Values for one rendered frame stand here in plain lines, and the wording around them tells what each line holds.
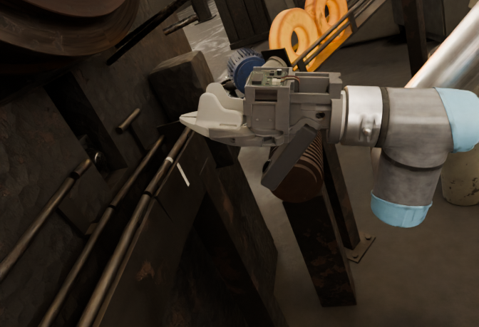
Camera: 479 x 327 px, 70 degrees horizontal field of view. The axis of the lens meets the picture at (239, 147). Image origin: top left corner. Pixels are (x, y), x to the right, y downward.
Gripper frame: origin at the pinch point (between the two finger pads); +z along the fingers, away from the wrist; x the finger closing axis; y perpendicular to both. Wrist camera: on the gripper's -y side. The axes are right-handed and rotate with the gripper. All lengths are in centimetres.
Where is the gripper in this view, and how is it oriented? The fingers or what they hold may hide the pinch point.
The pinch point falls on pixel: (189, 123)
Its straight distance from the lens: 48.9
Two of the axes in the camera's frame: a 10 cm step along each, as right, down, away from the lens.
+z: -9.8, -0.6, 1.7
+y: -0.4, -8.5, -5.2
